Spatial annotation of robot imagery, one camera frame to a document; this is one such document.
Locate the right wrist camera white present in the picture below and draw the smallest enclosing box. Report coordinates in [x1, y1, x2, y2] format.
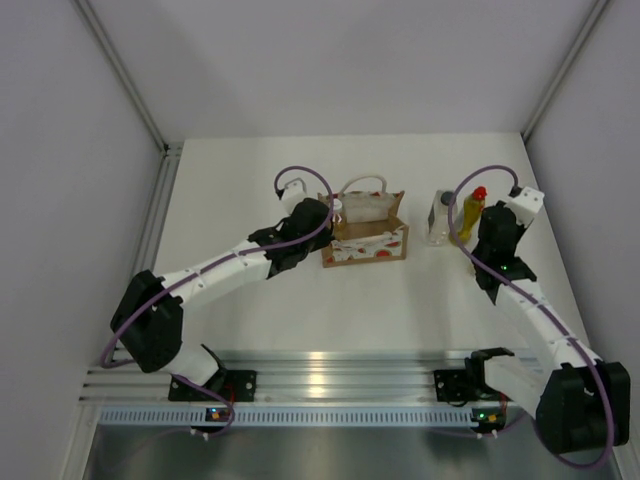
[506, 186, 545, 228]

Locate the aluminium mounting rail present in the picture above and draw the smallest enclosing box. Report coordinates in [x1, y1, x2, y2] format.
[79, 350, 470, 405]

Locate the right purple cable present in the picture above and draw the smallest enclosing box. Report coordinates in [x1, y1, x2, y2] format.
[447, 163, 616, 469]

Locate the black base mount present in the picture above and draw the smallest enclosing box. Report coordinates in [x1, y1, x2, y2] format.
[168, 370, 257, 403]
[433, 369, 521, 406]

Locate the white cap amber bottle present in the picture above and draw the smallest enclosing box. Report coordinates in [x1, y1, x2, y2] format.
[331, 198, 347, 241]

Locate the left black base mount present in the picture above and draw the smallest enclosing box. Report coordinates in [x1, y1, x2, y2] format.
[168, 370, 257, 403]

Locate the white slotted cable duct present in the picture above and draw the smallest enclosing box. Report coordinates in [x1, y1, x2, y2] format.
[98, 406, 478, 428]

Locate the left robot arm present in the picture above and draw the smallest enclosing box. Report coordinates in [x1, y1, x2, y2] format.
[110, 198, 333, 392]

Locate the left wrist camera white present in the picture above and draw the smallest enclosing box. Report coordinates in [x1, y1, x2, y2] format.
[276, 177, 307, 215]

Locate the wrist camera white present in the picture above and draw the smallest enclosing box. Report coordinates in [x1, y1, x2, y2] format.
[276, 177, 307, 215]
[506, 186, 545, 228]

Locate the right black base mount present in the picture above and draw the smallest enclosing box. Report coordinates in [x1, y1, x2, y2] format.
[433, 369, 521, 406]

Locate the watermelon print canvas bag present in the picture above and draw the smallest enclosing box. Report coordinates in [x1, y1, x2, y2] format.
[318, 174, 409, 268]

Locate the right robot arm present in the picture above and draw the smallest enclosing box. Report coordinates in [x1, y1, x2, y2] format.
[471, 191, 631, 454]

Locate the red cap yellow bottle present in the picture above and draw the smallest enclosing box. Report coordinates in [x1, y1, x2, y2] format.
[452, 186, 488, 245]

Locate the purple cable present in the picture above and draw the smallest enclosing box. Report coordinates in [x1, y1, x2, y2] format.
[101, 164, 337, 369]
[447, 163, 616, 469]

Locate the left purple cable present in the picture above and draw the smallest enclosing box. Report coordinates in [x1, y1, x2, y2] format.
[101, 164, 337, 369]

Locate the grey cap clear bottle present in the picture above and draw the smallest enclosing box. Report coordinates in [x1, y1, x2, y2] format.
[426, 190, 457, 246]

